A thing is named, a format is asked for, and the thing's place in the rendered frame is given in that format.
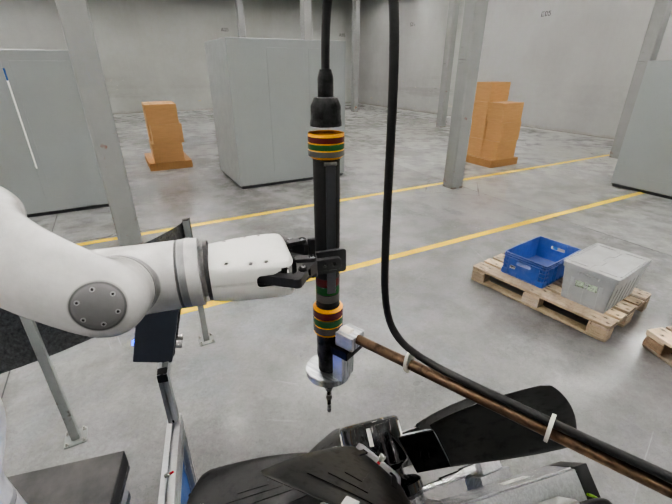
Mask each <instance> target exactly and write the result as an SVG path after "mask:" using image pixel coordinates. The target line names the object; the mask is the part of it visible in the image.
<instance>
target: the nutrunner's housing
mask: <svg viewBox="0 0 672 504"><path fill-rule="evenodd" d="M317 86H318V97H314V98H313V101H312V103H311V106H310V108H311V120H310V126H312V127H319V128H332V127H340V126H342V121H341V105H340V102H339V100H338V97H334V80H333V74H332V70H331V69H319V73H318V77H317ZM334 342H335V337H332V338H324V337H321V336H319V335H317V356H318V367H319V370H320V371H322V372H324V373H333V354H332V353H331V344H333V343H334Z"/></svg>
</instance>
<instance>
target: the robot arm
mask: <svg viewBox="0 0 672 504"><path fill-rule="evenodd" d="M291 252H293V254H291ZM297 263H303V264H302V265H301V266H299V267H298V271H297ZM291 265H292V272H289V271H288V268H289V266H291ZM345 270H346V250H345V248H336V249H329V250H322V251H315V237H309V238H307V239H306V238H305V237H300V238H295V239H293V238H287V237H284V236H280V235H279V234H260V235H253V236H246V237H240V238H234V239H229V240H224V241H219V242H215V243H210V244H208V242H207V240H203V241H202V246H200V245H199V241H198V238H184V239H180V240H172V241H164V242H155V243H146V244H138V245H129V246H120V247H112V248H103V249H94V250H88V249H85V248H83V247H81V246H79V245H77V244H75V243H73V242H70V241H68V240H66V239H64V238H62V237H60V236H58V235H56V234H54V233H52V232H50V231H48V230H47V229H45V228H43V227H41V226H40V225H38V224H36V223H35V222H33V221H32V220H30V219H29V218H27V213H26V210H25V207H24V205H23V203H22V202H21V200H20V199H19V198H18V197H17V196H16V195H14V194H13V193H11V192H10V191H8V190H7V189H5V188H3V187H1V186H0V308H2V309H4V310H6V311H9V312H11V313H14V314H17V315H19V316H22V317H25V318H27V319H30V320H33V321H36V322H39V323H42V324H45V325H48V326H51V327H54V328H57V329H60V330H64V331H67V332H70V333H74V334H78V335H82V336H88V337H96V338H108V337H114V336H119V335H121V334H124V333H126V332H128V331H130V330H131V329H133V328H134V327H135V326H136V325H137V324H138V323H139V322H140V321H141V320H142V319H143V318H144V316H145V315H147V314H152V313H158V312H164V311H170V310H176V309H182V308H189V307H195V306H202V305H206V304H207V296H209V298H210V300H214V301H243V300H255V299H265V298H273V297H280V296H286V295H290V294H292V293H293V292H294V289H295V288H296V289H299V288H302V286H303V285H304V284H305V282H306V281H307V280H309V279H310V278H315V277H317V276H318V275H320V274H327V273H334V272H340V271H345ZM5 443H6V413H5V408H4V405H3V402H2V400H1V398H0V504H27V503H26V502H25V500H24V499H23V498H22V496H21V495H20V494H19V493H18V491H17V490H16V489H15V487H14V486H13V485H12V484H11V482H10V481H9V480H8V478H7V477H6V476H5V474H4V472H3V462H4V453H5Z"/></svg>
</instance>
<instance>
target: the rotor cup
mask: <svg viewBox="0 0 672 504"><path fill-rule="evenodd" d="M398 420H399V419H398V417H397V416H396V415H390V416H386V417H381V418H377V419H373V420H369V421H365V422H361V423H357V424H353V425H349V426H345V427H342V428H341V429H340V430H339V434H340V435H341V439H342V444H343V446H354V447H356V446H357V445H358V443H360V444H363V445H364V446H366V447H367V448H368V449H369V450H370V451H372V452H373V453H374V454H375V455H376V456H377V457H378V456H379V455H380V454H381V453H382V454H383V455H385V456H386V459H385V460H384V462H385V463H386V464H387V465H388V466H389V467H391V468H392V469H393V470H394V471H395V472H396V473H398V475H399V476H400V477H401V484H400V485H401V487H402V488H403V490H404V492H405V494H406V496H407V497H408V498H409V497H411V496H413V495H415V494H417V493H419V492H420V491H421V490H422V489H423V487H424V486H423V482H422V479H421V476H419V475H417V474H405V472H404V468H403V464H404V462H406V461H407V460H408V455H407V453H406V451H405V450H404V448H403V446H402V444H401V442H400V440H399V438H398V437H399V436H401V433H400V430H399V426H398V422H397V421H398ZM369 428H370V431H371V435H372V440H373V444H374V446H373V447H370V444H369V440H368V435H367V431H366V429H369Z"/></svg>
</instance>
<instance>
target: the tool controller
mask: <svg viewBox="0 0 672 504"><path fill-rule="evenodd" d="M180 314H181V309H176V310H170V311H164V312H158V313H152V314H147V315H145V316H144V318H143V319H142V320H141V321H140V322H139V323H138V324H137V325H136V326H135V336H134V349H133V362H163V363H164V362H167V361H169V363H171V362H172V361H173V356H174V355H175V353H176V351H175V348H182V346H183V341H176V340H183V336H184V334H183V333H178V330H179V322H180Z"/></svg>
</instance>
